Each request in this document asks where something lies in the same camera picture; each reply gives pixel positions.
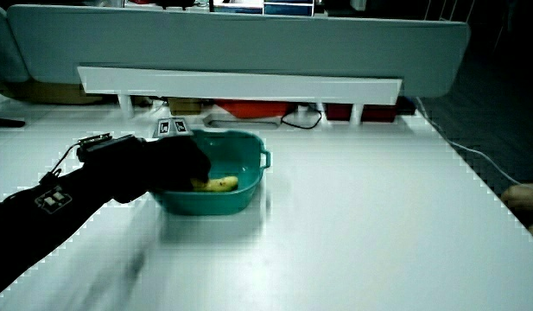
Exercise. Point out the person's right hand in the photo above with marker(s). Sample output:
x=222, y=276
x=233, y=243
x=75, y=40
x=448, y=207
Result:
x=175, y=164

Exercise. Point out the yellow banana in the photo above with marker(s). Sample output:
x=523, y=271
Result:
x=218, y=184

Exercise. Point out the olive yellow box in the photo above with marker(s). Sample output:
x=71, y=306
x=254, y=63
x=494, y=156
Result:
x=185, y=105

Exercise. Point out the grey flat tray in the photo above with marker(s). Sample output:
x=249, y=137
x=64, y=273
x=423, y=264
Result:
x=242, y=122

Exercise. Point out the red plastic box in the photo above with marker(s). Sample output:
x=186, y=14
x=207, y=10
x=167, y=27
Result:
x=253, y=108

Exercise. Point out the white desk shelf riser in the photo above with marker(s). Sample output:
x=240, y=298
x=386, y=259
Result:
x=249, y=84

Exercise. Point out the large grey desk divider panel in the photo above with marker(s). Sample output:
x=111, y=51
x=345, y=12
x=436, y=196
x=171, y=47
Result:
x=231, y=43

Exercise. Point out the brown cardboard box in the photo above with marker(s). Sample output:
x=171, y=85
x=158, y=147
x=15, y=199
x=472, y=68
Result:
x=46, y=92

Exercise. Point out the black flat object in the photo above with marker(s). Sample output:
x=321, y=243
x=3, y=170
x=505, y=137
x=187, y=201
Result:
x=4, y=123

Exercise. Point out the blue and white boxes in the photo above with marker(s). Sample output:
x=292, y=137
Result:
x=270, y=8

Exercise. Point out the small grey desk divider panel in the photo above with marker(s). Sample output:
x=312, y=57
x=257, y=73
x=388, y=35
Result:
x=2, y=47

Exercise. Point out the dark red box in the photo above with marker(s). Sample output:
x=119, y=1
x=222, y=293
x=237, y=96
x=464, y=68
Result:
x=378, y=113

